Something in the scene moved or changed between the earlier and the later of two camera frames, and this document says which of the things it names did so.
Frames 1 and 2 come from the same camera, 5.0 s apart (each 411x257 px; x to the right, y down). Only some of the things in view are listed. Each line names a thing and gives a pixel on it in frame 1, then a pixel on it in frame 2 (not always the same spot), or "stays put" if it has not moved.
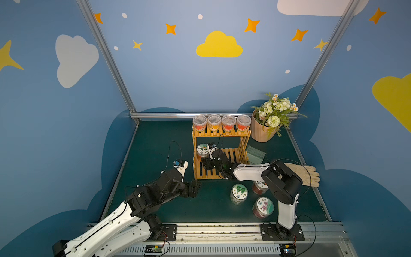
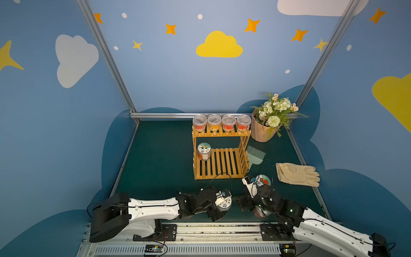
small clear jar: x=243 y=122 stays put
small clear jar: x=199 y=122 stays put
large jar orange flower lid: x=203 y=151 stays put
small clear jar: x=214 y=121 stays put
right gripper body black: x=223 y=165 to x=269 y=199
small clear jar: x=228 y=121 stays put
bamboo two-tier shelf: x=235 y=142 stays put
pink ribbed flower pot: x=259 y=131 stays put
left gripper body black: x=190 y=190 to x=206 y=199
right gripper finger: x=208 y=164 to x=245 y=203
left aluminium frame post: x=93 y=26 stays put
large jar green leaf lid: x=239 y=194 to x=225 y=205
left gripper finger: x=192 y=194 to x=219 y=216
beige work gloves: x=307 y=173 stays put
